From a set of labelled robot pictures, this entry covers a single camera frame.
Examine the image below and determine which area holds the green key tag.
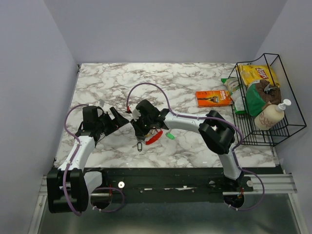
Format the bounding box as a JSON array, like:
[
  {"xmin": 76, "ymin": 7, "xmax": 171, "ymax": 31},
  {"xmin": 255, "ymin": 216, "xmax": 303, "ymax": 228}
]
[{"xmin": 165, "ymin": 132, "xmax": 175, "ymax": 140}]

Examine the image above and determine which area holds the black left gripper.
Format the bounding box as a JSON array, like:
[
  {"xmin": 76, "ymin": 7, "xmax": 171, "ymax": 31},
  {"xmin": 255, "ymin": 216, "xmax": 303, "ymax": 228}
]
[{"xmin": 96, "ymin": 106, "xmax": 129, "ymax": 136}]

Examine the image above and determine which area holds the orange razor box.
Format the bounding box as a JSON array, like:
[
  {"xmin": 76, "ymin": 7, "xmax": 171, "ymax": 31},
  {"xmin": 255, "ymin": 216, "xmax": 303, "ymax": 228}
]
[{"xmin": 195, "ymin": 90, "xmax": 233, "ymax": 107}]

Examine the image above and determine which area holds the black key tag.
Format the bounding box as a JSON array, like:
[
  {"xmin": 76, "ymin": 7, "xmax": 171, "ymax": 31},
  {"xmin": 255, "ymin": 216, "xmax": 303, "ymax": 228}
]
[{"xmin": 137, "ymin": 142, "xmax": 142, "ymax": 152}]

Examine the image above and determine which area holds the cream lotion pump bottle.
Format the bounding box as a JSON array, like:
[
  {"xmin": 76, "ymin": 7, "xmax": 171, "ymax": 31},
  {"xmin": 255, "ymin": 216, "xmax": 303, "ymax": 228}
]
[{"xmin": 254, "ymin": 99, "xmax": 292, "ymax": 131}]

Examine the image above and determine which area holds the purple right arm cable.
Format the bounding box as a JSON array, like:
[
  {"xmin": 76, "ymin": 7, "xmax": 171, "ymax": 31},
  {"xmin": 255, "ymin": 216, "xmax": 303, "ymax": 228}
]
[{"xmin": 126, "ymin": 82, "xmax": 266, "ymax": 212}]

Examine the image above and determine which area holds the yellow chips bag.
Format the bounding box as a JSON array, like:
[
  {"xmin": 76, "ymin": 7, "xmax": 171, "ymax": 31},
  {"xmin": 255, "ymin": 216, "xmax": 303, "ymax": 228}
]
[{"xmin": 237, "ymin": 64, "xmax": 280, "ymax": 87}]

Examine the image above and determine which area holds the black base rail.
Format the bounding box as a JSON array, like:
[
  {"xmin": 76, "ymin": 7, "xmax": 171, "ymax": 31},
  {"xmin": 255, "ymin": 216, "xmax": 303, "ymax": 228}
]
[{"xmin": 91, "ymin": 168, "xmax": 253, "ymax": 206}]

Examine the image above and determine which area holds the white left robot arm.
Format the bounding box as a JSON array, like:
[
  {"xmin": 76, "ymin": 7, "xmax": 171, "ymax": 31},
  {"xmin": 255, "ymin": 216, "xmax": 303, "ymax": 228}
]
[{"xmin": 46, "ymin": 104, "xmax": 129, "ymax": 216}]

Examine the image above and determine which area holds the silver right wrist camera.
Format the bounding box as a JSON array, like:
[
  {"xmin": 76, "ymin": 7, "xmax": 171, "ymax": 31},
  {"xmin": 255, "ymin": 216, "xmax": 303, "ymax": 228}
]
[{"xmin": 130, "ymin": 105, "xmax": 141, "ymax": 121}]

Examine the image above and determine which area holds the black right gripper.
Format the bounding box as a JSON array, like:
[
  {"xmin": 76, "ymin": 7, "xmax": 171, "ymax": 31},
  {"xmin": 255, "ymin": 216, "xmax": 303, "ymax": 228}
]
[{"xmin": 130, "ymin": 114, "xmax": 153, "ymax": 138}]

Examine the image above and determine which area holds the brown crumpled bag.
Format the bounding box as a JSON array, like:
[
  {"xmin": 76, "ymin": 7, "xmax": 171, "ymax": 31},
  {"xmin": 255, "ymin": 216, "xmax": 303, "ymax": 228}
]
[{"xmin": 257, "ymin": 79, "xmax": 281, "ymax": 105}]

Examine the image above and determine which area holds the black wire rack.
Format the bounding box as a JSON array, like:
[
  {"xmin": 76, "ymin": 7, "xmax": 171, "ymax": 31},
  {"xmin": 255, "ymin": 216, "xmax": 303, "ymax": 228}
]
[{"xmin": 228, "ymin": 53, "xmax": 307, "ymax": 147}]

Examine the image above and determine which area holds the red handled steel key organizer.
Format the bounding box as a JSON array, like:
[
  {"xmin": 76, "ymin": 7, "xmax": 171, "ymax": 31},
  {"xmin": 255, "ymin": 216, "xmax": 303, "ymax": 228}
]
[{"xmin": 137, "ymin": 129, "xmax": 163, "ymax": 145}]

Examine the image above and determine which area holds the white green snack bag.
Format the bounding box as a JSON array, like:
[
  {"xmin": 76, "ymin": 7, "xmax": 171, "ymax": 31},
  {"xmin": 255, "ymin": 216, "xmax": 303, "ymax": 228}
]
[{"xmin": 221, "ymin": 78, "xmax": 246, "ymax": 114}]

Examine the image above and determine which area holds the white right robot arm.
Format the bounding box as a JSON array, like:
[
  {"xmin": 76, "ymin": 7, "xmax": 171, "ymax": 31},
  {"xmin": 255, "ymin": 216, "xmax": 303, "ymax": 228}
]
[{"xmin": 128, "ymin": 100, "xmax": 244, "ymax": 191}]

